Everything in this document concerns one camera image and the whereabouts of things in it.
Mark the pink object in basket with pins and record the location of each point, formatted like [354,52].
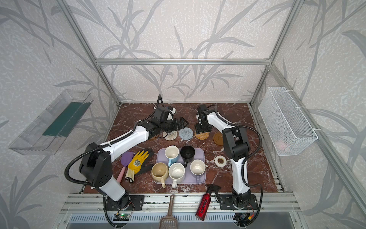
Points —
[281,145]

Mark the tan woven rattan coaster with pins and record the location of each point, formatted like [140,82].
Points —
[202,136]

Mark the white mug blue outside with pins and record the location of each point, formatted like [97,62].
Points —
[172,154]

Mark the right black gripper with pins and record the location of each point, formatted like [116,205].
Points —
[202,124]

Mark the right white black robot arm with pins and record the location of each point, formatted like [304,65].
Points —
[236,147]

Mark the red spray bottle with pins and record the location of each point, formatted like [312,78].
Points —
[206,200]

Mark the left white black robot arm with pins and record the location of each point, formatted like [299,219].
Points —
[96,161]

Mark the purple pink spatula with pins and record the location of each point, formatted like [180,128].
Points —
[125,161]

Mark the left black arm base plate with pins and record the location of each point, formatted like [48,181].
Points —
[127,202]

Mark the white mug lavender handle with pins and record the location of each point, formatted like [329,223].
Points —
[197,168]

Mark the green mat in shelf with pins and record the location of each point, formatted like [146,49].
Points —
[67,120]

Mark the white woven spiral coaster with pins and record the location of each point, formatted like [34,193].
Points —
[170,136]

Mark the beige mug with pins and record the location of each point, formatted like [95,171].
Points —
[160,174]

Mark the yellow black work glove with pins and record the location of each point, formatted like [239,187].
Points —
[139,165]

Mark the white wire mesh basket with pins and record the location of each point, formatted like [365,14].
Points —
[285,121]

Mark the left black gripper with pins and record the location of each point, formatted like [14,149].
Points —
[177,124]

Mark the white tape roll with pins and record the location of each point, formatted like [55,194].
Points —
[220,161]

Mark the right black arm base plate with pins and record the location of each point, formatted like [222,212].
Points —
[227,203]

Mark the green lit circuit board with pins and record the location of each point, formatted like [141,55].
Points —
[121,217]

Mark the black mug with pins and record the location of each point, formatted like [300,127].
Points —
[187,153]

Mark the right circuit board with wires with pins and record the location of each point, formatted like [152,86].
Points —
[243,217]

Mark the brown wooden coaster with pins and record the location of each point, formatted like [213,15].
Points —
[218,139]

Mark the grey blue round coaster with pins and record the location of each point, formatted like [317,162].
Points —
[186,133]

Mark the brown litter scoop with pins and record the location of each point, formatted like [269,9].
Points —
[169,221]

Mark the white mug front centre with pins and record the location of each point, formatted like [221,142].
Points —
[177,174]

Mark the clear plastic wall shelf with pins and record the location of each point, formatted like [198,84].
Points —
[32,142]

